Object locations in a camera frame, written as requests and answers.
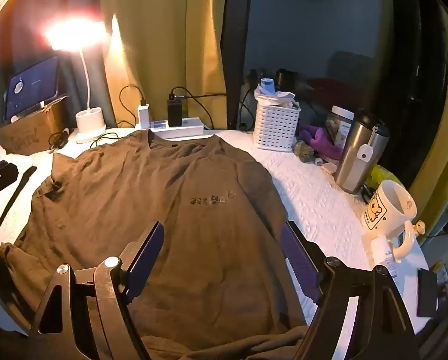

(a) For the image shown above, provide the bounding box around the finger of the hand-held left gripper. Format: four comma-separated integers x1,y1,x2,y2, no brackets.
0,160,19,205

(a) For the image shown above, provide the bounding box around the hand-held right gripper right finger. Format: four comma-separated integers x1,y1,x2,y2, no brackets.
282,221,420,360

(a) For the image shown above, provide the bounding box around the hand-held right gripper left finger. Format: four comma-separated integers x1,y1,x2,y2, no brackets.
28,220,165,360

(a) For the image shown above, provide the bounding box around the brown t-shirt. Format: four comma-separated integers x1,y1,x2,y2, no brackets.
0,129,311,360

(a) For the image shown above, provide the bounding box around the brown cardboard box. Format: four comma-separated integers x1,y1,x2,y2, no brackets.
0,95,74,156

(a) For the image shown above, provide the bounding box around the white tube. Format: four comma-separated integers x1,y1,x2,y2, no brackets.
370,238,397,280

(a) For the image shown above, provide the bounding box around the white cartoon mug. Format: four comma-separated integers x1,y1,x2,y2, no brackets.
361,179,425,265

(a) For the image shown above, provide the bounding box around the white desk lamp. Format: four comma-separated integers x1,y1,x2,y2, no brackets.
46,19,108,145

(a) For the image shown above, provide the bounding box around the grey fuzzy ball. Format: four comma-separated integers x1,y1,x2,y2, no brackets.
293,140,315,163

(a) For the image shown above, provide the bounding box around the stainless steel tumbler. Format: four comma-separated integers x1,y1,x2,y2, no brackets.
334,112,392,195

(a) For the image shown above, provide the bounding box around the yellow bag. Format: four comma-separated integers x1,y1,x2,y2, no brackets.
370,164,393,188

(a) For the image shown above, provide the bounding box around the purple cloth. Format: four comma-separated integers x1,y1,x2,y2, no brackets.
298,125,345,160

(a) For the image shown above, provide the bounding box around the white power strip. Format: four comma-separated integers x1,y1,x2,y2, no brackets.
149,117,204,139

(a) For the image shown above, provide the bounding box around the black phone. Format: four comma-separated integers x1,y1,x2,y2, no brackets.
416,269,438,317

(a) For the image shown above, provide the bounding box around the white plastic basket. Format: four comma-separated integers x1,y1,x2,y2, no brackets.
253,97,301,152

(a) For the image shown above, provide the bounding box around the white charger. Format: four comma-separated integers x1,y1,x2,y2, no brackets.
138,99,150,129

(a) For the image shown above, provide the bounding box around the black charger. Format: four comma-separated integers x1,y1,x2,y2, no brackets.
167,98,183,127

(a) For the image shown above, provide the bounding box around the white crumpled plastic bag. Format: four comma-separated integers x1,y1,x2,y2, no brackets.
255,84,298,109

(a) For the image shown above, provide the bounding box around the dark cup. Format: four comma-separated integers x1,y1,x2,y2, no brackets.
276,68,296,91

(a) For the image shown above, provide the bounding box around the yellow curtain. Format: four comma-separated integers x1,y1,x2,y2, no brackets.
100,0,232,130
408,7,448,218

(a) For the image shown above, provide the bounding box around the black strap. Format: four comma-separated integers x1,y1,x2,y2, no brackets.
0,166,38,256

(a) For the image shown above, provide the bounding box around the black coiled cable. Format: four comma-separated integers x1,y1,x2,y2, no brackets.
47,127,72,154

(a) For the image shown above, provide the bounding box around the black charger cable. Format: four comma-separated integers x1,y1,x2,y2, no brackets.
169,86,228,130
115,84,146,128

